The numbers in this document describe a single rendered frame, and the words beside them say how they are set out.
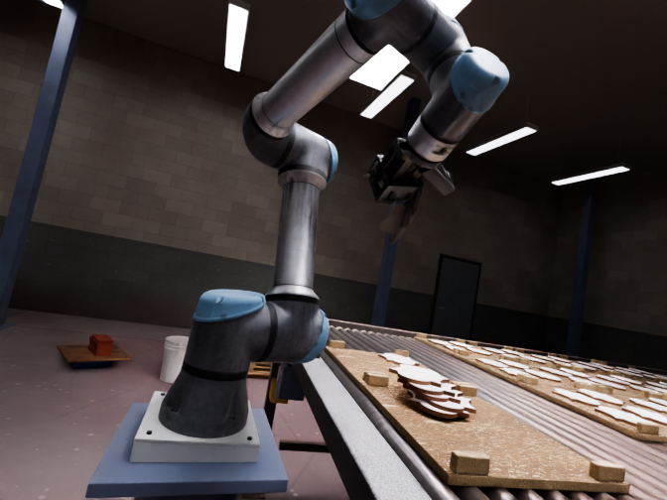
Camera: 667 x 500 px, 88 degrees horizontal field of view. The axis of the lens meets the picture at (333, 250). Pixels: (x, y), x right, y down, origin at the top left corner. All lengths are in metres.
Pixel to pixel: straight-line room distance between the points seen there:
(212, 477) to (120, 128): 6.15
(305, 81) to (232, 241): 5.52
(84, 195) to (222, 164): 2.06
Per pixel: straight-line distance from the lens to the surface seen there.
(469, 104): 0.54
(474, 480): 0.65
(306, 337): 0.70
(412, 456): 0.69
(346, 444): 0.68
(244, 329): 0.63
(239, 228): 6.11
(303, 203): 0.77
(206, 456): 0.66
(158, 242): 6.13
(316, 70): 0.62
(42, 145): 5.40
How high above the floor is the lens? 1.18
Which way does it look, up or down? 5 degrees up
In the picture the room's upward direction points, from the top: 10 degrees clockwise
